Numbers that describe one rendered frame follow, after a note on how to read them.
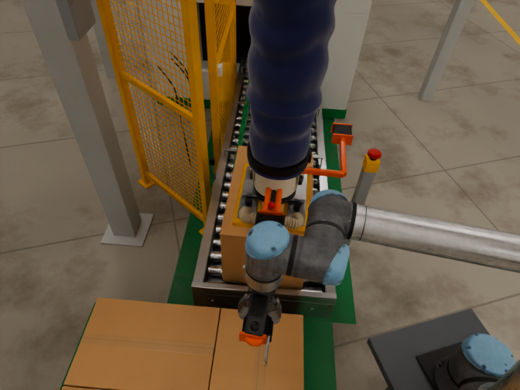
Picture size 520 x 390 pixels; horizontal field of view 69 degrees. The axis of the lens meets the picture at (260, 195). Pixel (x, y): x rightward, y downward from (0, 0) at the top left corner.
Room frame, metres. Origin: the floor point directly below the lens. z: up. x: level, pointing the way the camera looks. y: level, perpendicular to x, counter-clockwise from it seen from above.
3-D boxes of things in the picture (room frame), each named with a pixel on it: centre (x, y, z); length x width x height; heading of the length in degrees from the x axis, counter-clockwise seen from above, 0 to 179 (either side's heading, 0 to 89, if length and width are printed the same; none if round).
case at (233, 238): (1.27, -0.05, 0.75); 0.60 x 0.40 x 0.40; 177
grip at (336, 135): (1.33, -0.34, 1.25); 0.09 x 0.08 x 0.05; 86
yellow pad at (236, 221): (1.06, 0.04, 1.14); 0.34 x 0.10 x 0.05; 176
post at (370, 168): (1.48, -0.56, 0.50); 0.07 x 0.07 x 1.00; 89
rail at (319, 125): (2.08, -0.40, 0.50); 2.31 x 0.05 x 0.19; 179
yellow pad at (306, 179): (1.05, -0.15, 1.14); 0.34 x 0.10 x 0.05; 176
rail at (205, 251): (2.09, 0.25, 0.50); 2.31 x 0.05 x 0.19; 179
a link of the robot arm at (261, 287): (0.48, -0.02, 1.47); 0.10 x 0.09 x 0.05; 85
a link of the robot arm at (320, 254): (0.47, -0.14, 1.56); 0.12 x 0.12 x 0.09; 80
